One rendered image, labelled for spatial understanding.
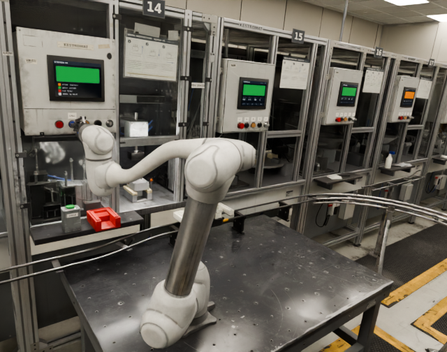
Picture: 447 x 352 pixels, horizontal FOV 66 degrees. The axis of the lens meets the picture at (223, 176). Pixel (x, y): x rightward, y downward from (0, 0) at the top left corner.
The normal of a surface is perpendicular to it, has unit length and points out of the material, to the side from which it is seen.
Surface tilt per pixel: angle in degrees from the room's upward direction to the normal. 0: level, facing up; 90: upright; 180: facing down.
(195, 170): 84
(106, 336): 0
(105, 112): 90
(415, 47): 90
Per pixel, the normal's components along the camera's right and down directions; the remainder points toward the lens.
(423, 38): -0.80, 0.11
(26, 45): 0.60, 0.27
